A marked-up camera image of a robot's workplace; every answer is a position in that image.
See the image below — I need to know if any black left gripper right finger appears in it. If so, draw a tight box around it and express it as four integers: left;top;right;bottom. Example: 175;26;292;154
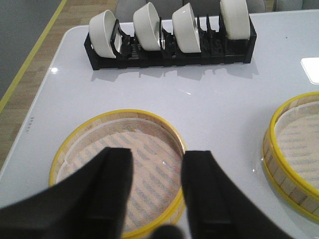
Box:
181;151;290;239

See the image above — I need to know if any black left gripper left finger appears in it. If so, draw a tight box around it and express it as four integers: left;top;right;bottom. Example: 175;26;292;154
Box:
0;147;133;239

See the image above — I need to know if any bamboo steamer tier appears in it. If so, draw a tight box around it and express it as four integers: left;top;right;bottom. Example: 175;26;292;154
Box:
48;109;187;239
262;92;319;222

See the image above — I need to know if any steamer liner cloth left tier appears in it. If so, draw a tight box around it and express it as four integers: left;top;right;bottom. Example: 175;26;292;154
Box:
55;117;185;235

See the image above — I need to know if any white steamer liner cloth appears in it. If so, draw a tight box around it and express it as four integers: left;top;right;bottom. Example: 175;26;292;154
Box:
275;102;319;189

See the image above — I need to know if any black bowl rack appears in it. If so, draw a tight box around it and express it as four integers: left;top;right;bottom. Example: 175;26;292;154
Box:
84;15;257;70

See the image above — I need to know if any white bowl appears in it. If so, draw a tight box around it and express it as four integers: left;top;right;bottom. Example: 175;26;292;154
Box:
172;3;201;53
220;0;250;40
89;10;116;59
133;2;160;51

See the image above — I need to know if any right grey chair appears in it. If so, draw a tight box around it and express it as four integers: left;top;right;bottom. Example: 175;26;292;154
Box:
246;0;266;13

